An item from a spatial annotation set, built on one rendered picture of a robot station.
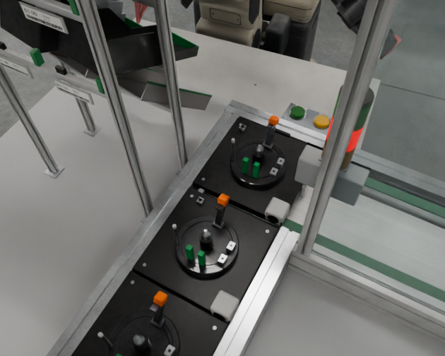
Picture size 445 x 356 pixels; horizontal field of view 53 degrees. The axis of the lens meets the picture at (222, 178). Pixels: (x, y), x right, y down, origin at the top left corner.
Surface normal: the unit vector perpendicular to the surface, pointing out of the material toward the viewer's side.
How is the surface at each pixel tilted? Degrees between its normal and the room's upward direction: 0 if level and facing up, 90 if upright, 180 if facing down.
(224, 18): 98
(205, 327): 0
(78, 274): 0
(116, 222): 0
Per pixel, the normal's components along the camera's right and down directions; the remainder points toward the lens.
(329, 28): -0.01, -0.56
